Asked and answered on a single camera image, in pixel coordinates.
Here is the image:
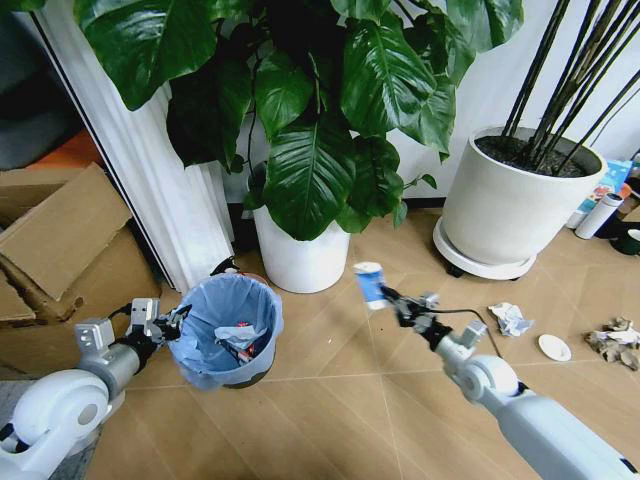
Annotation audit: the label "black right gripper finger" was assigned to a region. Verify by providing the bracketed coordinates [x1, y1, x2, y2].
[391, 298, 417, 327]
[377, 283, 413, 308]

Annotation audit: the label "blue white paper carton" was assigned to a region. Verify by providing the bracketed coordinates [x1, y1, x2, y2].
[353, 261, 389, 312]

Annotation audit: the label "grey-blue trash bin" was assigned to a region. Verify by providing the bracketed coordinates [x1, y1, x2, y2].
[169, 273, 285, 391]

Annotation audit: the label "blue bin bag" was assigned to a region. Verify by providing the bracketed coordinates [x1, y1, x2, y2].
[167, 273, 282, 393]

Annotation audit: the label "crumpled white blue wrapper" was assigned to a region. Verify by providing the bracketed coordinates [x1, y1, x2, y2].
[213, 322, 271, 351]

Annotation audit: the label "white wheeled pot saucer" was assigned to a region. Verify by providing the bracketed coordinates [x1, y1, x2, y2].
[432, 216, 538, 282]

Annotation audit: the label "crumpled white paper ball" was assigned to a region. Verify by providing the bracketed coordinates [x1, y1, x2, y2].
[487, 301, 535, 338]

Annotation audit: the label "brown cardboard box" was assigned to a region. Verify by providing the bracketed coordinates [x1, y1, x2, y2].
[0, 161, 164, 377]

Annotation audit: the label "white round lid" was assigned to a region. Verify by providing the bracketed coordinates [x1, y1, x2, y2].
[537, 333, 573, 363]

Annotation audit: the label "large white plant pot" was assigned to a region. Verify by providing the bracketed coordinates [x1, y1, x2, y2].
[441, 125, 609, 267]

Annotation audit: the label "white pleated curtain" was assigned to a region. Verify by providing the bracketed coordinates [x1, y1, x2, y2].
[29, 0, 237, 294]

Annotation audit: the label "broad-leaf green plant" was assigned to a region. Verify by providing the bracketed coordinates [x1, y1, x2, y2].
[73, 0, 525, 242]

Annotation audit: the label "crumpled brown paper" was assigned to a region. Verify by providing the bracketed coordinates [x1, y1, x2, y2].
[583, 316, 640, 372]

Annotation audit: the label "white thermos bottle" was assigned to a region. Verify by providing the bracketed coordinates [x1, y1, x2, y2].
[574, 192, 625, 240]

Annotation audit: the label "dark green cup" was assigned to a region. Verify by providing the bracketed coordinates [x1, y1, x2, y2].
[611, 228, 640, 257]

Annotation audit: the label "colourful printed box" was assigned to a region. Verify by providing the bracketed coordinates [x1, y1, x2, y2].
[566, 158, 635, 230]

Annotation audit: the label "tall dark plant stems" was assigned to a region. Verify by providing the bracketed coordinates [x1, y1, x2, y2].
[501, 0, 640, 175]

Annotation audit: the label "dark grey upholstered furniture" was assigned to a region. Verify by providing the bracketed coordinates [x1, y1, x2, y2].
[0, 13, 104, 172]

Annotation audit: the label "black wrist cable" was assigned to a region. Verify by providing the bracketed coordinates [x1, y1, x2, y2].
[432, 308, 503, 359]

